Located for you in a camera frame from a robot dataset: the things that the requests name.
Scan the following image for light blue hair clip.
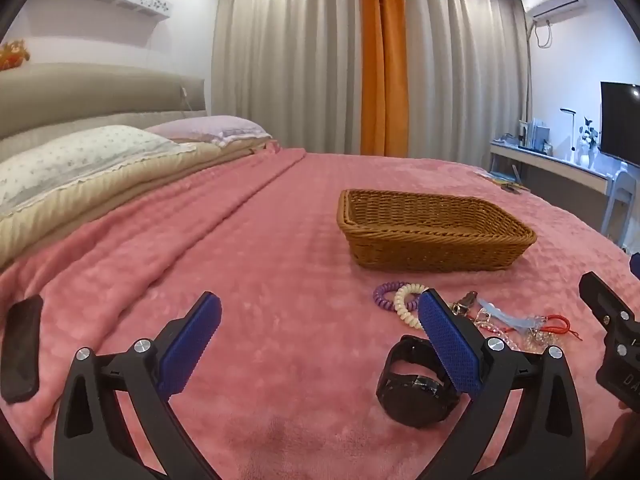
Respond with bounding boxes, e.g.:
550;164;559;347
477;298;546;333

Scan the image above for silver metal hair clip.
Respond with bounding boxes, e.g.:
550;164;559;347
449;290;477;316

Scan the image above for cream spiral hair tie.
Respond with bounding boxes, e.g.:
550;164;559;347
392;283;428;330

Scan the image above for purple spiral hair tie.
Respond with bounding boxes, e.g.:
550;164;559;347
371;280;412;311

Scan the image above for red cord charm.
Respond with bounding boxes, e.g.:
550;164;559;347
504;314;582;341

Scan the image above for right hand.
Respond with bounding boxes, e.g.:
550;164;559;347
588;402;639;479

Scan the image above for black phone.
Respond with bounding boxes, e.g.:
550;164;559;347
1;295;43;404

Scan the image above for white chair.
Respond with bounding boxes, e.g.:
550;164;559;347
600;169;638;247

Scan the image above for grey long desk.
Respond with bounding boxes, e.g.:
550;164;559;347
490;140;613;196

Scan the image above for small items on bed edge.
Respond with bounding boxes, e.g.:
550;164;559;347
476;169;530;194

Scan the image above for vase with flowers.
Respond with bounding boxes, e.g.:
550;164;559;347
577;118;600;168

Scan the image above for pink plush blanket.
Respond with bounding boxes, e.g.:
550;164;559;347
1;148;639;479

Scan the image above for books on desk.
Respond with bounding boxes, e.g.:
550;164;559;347
518;118;550;154

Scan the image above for white desk lamp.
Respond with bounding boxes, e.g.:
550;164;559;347
560;107;576;164

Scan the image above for black television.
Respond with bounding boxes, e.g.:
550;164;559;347
600;81;640;166

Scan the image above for beige folded quilt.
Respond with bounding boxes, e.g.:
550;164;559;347
1;136;270;266

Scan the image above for brown wicker basket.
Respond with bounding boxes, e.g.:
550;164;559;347
336;188;537;273

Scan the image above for white floral pillow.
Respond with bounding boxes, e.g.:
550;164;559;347
1;125;194;214

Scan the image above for lilac pillow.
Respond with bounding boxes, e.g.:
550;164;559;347
148;115;271;146

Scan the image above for orange curtain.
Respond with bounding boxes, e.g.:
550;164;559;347
360;0;409;157

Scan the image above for beige padded headboard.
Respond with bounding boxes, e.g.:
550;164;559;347
1;63;206;139

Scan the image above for orange plush toy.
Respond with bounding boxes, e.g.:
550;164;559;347
0;39;30;72

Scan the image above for beige curtain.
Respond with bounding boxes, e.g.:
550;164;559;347
212;0;532;166

